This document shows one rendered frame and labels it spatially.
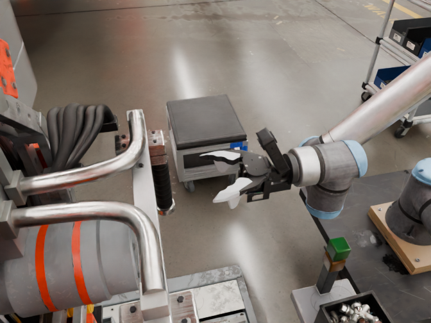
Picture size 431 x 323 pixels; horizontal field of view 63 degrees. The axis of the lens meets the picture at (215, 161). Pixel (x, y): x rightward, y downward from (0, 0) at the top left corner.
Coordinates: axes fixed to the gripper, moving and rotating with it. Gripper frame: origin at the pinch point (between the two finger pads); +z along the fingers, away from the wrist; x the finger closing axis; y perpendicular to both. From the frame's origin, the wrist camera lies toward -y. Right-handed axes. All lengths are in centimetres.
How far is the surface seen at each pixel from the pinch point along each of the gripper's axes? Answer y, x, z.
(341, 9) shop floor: 83, 319, -222
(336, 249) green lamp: 17.1, -13.6, -27.7
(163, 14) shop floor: 83, 349, -23
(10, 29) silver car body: -14, 57, 45
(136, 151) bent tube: -17.9, -11.1, 12.7
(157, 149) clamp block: -10.9, -2.7, 9.4
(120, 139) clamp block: -11.9, 0.5, 15.7
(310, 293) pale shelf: 38.1, -12.6, -25.6
